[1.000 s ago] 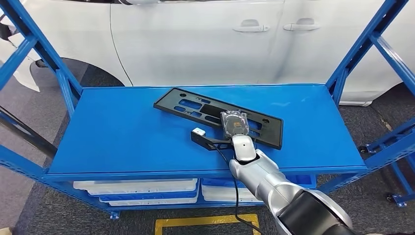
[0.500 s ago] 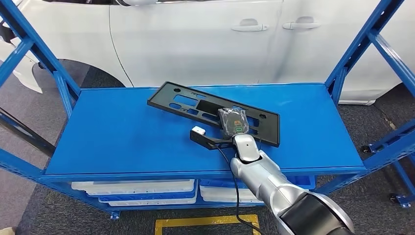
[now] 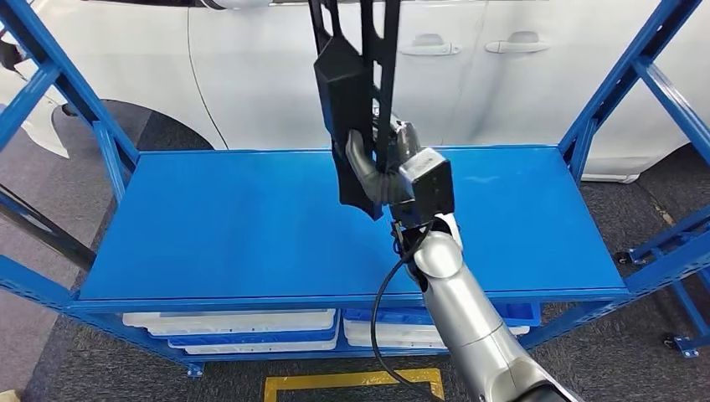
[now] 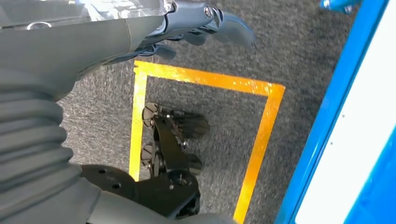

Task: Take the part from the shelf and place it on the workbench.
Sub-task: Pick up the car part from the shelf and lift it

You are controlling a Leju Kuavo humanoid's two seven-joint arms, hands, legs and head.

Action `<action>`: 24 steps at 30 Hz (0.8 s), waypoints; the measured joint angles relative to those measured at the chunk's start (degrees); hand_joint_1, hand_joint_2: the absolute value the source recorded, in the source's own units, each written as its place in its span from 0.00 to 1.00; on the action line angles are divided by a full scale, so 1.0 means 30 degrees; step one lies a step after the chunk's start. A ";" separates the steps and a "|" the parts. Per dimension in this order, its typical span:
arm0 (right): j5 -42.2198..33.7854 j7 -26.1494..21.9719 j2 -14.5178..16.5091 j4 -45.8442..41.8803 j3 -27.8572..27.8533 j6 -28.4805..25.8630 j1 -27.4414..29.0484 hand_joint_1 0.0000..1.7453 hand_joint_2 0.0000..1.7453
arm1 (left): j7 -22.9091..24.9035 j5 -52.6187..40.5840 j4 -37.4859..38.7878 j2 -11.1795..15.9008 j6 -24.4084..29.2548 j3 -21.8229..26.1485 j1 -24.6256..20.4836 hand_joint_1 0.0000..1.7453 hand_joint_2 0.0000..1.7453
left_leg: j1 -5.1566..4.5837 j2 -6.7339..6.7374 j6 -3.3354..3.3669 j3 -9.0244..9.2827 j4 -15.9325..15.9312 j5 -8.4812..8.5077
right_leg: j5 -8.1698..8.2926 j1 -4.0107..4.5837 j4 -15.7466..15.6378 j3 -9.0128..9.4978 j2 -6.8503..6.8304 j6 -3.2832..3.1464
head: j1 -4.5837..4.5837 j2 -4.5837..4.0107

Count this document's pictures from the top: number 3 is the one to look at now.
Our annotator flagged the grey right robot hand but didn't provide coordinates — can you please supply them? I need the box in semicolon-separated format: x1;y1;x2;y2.
344;119;423;188

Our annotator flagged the black plastic frame part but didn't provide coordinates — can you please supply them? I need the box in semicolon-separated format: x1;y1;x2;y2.
307;0;402;221

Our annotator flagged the white car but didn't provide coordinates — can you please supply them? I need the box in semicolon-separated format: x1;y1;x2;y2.
0;0;710;184

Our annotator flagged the blue plastic bin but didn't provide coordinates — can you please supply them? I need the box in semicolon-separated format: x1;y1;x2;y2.
166;327;341;350
342;301;543;328

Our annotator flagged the translucent white plastic bin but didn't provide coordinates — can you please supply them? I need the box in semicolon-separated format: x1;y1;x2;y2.
121;308;337;338

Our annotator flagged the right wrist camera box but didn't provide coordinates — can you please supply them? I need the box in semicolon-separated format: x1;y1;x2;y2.
398;147;457;229

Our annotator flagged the white car door handle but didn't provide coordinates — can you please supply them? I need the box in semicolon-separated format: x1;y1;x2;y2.
484;30;552;55
398;33;463;57

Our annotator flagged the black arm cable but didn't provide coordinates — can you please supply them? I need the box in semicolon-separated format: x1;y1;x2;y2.
369;219;440;402

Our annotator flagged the metal stanchion post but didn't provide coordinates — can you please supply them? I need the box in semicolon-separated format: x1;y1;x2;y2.
0;184;99;274

